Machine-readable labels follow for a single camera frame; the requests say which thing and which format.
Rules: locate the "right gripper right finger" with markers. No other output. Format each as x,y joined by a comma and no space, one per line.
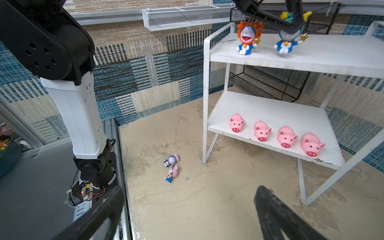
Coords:
278,221

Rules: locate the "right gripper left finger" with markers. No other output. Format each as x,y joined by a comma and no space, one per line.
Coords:
100,222

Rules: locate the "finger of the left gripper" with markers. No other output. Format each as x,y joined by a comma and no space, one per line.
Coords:
253,9
295,7

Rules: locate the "orange crab Doraemon figure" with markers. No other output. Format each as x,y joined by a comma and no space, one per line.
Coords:
249,33

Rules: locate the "teal hooded Doraemon figure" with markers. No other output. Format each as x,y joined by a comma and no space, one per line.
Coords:
285,45

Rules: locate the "pink rubber pig toy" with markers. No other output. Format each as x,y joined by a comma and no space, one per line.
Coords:
261,131
286,137
236,123
311,144

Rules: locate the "pink hooded Doraemon figure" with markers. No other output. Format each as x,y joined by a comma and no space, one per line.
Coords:
173,172

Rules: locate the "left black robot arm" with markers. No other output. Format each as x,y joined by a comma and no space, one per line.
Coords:
114,71

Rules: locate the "purple hooded Doraemon figure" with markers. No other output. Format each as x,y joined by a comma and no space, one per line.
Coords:
171,161

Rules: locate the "black mesh wire shelf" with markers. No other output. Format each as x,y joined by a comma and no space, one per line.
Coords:
283,84

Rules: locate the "aluminium front rail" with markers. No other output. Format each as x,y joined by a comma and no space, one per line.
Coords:
112,130

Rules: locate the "white wire mesh basket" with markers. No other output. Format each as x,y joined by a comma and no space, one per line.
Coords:
182,17

